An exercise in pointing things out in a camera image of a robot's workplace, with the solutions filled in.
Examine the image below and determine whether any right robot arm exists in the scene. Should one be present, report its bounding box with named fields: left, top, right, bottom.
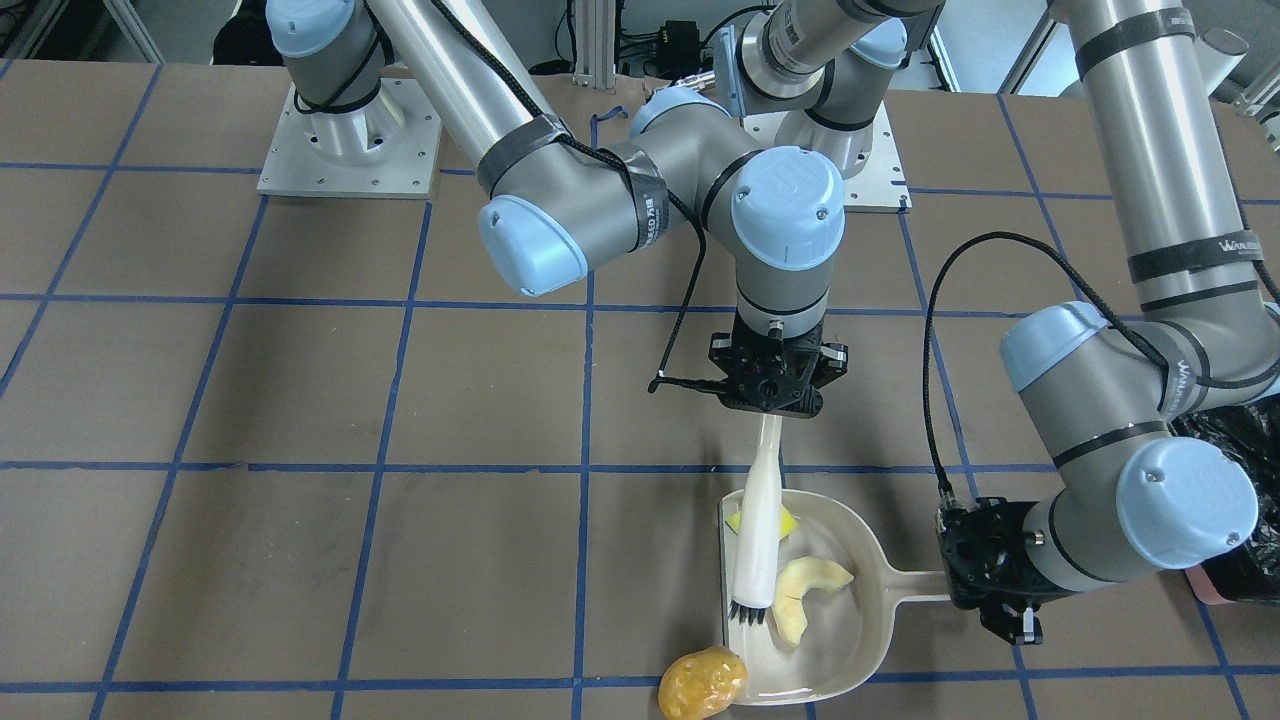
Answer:
left=265, top=1, right=849, bottom=418

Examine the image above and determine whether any pale melon slice toy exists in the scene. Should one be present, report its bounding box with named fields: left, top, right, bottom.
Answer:
left=771, top=555, right=855, bottom=650

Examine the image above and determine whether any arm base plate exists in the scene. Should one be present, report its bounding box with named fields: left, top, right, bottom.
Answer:
left=741, top=105, right=913, bottom=214
left=257, top=79, right=442, bottom=200

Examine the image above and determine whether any beige plastic dustpan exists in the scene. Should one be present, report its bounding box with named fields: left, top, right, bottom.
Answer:
left=722, top=489, right=950, bottom=706

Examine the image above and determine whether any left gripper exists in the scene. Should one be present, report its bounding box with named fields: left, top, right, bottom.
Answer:
left=937, top=498, right=1051, bottom=641

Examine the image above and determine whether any yellow green sponge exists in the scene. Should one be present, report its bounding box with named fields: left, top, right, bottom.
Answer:
left=726, top=502, right=801, bottom=539

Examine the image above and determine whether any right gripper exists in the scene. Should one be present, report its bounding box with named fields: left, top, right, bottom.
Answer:
left=709, top=318, right=849, bottom=419

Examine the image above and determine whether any beige hand brush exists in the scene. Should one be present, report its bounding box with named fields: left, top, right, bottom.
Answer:
left=728, top=414, right=782, bottom=626

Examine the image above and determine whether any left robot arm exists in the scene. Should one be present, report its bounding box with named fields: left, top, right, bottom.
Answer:
left=938, top=1, right=1277, bottom=644

